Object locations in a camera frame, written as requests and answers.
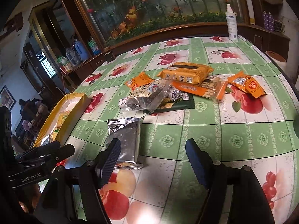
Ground clear dark snack bag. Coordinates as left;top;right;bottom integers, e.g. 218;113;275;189
119;79;171;113

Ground white spray bottle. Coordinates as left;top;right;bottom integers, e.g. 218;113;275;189
226;4;238;41

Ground large orange biscuit pack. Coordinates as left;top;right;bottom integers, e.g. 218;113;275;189
157;62;214;84

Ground black table object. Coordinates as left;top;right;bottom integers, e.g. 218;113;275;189
104;51;116;63

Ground silver foil snack bag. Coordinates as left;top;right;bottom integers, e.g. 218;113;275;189
105;116;145;170

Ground blue water jug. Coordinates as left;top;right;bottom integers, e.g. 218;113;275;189
73;39;90;62

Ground small blue white candy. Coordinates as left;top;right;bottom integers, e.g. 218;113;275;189
167;85;189;101

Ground orange cracker pack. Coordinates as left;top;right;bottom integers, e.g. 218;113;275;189
172;75;228;100

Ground small orange snack packet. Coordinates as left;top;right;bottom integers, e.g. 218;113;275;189
125;72;154;91

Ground purple bottles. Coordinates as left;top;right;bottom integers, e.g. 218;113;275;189
263;11;274;32

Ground green yellow cracker pack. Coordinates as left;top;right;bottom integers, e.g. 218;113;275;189
51;111;70;142

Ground wooden cabinet with flower mural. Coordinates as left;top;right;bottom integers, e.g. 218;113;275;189
28;0;292;92

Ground yellow-rimmed white tray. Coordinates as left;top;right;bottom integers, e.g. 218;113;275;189
33;93;91;147

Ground seated person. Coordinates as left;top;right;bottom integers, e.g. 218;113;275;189
18;99;49;137

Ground dark green snack packet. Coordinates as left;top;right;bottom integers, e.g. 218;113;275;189
143;93;195;115

